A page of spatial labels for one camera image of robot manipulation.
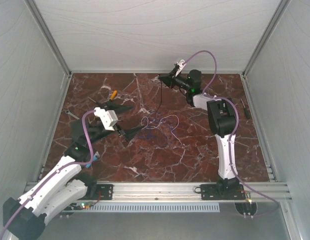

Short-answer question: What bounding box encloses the purple wire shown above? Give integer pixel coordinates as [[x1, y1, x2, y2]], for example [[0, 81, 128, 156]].
[[140, 114, 181, 148]]

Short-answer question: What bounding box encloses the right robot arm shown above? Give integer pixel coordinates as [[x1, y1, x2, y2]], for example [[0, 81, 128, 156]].
[[158, 63, 239, 199]]

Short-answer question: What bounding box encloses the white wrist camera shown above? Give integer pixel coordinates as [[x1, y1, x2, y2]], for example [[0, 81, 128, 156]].
[[94, 107, 119, 131], [173, 59, 185, 77]]

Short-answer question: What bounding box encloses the grey slotted cable duct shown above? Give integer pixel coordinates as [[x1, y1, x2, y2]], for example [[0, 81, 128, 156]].
[[59, 202, 220, 213]]

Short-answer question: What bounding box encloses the black zip tie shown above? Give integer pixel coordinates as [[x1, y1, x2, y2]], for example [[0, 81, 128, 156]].
[[155, 79, 163, 116]]

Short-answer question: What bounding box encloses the silver ratchet wrench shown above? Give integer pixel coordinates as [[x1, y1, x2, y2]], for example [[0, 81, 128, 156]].
[[65, 110, 80, 120]]

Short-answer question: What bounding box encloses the yellow handled flat screwdriver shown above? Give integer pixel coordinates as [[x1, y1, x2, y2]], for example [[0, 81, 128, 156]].
[[108, 90, 118, 102]]

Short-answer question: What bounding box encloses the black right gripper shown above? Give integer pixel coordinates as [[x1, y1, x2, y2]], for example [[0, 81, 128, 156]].
[[157, 67, 190, 92]]

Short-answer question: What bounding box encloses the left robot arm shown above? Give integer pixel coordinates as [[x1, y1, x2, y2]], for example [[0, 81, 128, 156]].
[[3, 113, 142, 240]]

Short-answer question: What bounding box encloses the small black screwdriver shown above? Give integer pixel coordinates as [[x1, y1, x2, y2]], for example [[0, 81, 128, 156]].
[[241, 99, 252, 119]]

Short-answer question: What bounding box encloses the blue wire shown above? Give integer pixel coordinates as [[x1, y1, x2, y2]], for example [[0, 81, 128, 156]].
[[134, 112, 171, 147]]

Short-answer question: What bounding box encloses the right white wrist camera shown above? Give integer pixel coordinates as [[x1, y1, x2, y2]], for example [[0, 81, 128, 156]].
[[173, 59, 185, 77]]

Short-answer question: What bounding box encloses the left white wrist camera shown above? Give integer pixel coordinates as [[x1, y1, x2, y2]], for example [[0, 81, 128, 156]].
[[94, 107, 119, 131]]

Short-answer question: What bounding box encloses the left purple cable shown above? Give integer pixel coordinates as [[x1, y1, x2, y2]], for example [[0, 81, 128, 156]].
[[0, 111, 98, 240]]

